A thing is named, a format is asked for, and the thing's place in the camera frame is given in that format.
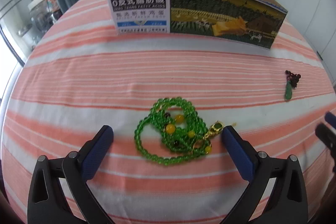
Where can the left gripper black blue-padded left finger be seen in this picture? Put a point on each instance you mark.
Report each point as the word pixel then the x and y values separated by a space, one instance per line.
pixel 47 202

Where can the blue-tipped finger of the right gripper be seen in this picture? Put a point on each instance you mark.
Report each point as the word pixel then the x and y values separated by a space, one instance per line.
pixel 330 118

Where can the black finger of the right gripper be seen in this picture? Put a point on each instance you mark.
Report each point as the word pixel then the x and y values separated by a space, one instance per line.
pixel 326 136

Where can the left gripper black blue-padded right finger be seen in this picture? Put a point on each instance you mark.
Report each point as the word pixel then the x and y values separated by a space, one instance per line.
pixel 287 202

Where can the green jade pendant charm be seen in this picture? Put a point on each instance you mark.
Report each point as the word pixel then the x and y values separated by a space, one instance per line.
pixel 291 84

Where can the open cardboard box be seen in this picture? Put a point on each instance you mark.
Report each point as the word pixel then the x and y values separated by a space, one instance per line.
pixel 250 21

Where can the pink white striped cloth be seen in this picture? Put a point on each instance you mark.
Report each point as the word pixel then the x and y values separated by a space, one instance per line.
pixel 83 75

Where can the grey washing machine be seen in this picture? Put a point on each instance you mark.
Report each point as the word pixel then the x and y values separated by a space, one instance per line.
pixel 40 16

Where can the glass sliding door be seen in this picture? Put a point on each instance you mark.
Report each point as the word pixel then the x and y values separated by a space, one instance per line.
pixel 18 29

